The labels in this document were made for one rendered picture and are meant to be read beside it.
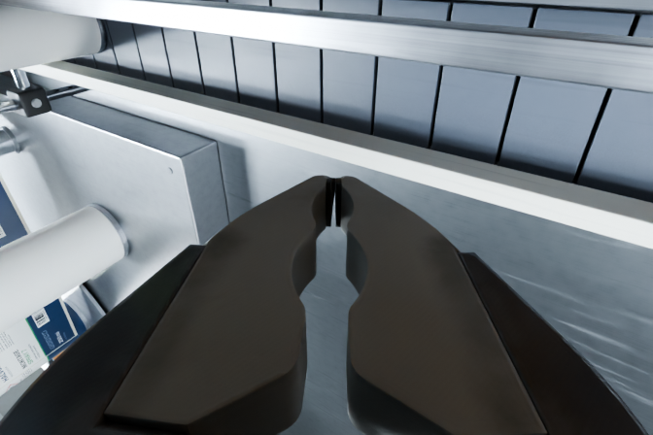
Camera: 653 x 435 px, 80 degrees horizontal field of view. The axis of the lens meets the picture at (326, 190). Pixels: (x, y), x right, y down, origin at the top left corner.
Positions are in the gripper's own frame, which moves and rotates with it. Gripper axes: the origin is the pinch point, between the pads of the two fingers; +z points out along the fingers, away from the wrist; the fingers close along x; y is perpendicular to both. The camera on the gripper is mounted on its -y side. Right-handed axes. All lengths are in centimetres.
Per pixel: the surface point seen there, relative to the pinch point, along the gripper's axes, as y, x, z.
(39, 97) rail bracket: 8.1, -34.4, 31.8
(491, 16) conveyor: -3.5, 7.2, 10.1
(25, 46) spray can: 0.2, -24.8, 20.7
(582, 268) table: 12.3, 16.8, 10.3
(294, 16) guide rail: -4.0, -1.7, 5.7
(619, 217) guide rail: 3.3, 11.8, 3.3
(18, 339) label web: 53, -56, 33
